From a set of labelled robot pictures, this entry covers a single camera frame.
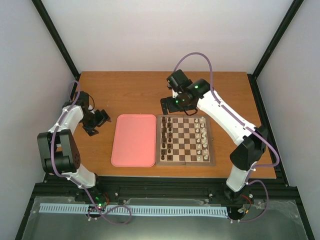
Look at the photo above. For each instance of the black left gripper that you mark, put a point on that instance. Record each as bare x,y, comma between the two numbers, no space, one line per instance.
102,119

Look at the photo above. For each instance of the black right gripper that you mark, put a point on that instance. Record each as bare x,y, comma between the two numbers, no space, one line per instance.
171,107

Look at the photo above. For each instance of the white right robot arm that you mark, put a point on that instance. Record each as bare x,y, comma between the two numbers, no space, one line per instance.
199,95

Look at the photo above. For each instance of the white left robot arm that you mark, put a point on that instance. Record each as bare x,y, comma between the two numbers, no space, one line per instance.
58,151

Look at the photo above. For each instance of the left controller circuit board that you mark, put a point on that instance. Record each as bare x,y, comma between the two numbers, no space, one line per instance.
102,201

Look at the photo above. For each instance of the wooden chessboard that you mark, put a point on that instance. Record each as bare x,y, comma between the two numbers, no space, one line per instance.
184,149

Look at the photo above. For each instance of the pink plastic tray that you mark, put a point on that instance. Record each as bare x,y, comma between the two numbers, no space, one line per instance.
134,143

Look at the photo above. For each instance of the black aluminium frame rail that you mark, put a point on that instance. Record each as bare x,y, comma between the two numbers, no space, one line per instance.
124,187

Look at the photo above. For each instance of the light blue cable duct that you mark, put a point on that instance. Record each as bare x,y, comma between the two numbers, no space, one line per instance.
136,210

